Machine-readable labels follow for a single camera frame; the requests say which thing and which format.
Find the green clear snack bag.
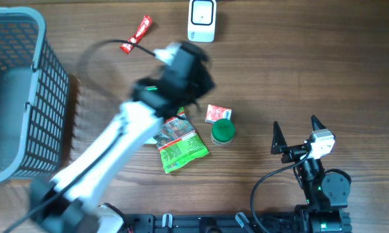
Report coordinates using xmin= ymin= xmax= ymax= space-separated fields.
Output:
xmin=153 ymin=107 xmax=209 ymax=173

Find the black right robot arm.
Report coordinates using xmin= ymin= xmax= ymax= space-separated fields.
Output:
xmin=271 ymin=115 xmax=352 ymax=232

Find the green lid jar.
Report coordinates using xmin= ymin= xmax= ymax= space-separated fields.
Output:
xmin=211 ymin=118 xmax=236 ymax=146

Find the small red sauce sachet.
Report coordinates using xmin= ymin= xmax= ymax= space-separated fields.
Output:
xmin=205 ymin=104 xmax=232 ymax=124

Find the red Nescafe coffee stick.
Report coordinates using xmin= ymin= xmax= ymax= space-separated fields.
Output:
xmin=120 ymin=15 xmax=153 ymax=54

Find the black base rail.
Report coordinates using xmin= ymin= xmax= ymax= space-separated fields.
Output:
xmin=116 ymin=212 xmax=353 ymax=233

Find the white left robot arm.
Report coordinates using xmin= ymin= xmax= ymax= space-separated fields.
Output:
xmin=27 ymin=41 xmax=214 ymax=232

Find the white barcode scanner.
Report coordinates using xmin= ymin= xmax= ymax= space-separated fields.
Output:
xmin=187 ymin=0 xmax=217 ymax=43

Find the grey plastic mesh basket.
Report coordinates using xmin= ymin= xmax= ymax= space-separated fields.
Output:
xmin=0 ymin=7 xmax=70 ymax=184

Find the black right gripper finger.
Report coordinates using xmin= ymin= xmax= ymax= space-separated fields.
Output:
xmin=271 ymin=121 xmax=287 ymax=155
xmin=311 ymin=115 xmax=326 ymax=131

